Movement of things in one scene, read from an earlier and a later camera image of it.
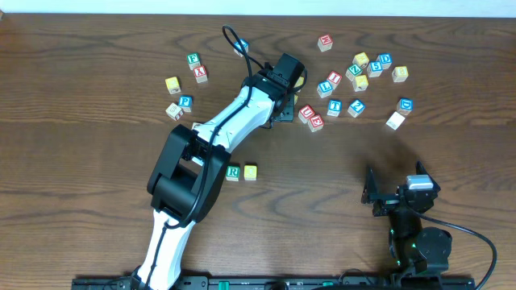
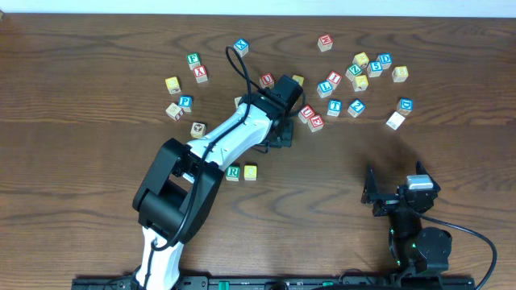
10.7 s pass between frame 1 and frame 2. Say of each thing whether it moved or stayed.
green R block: stayed
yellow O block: stayed
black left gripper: moved
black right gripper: stayed
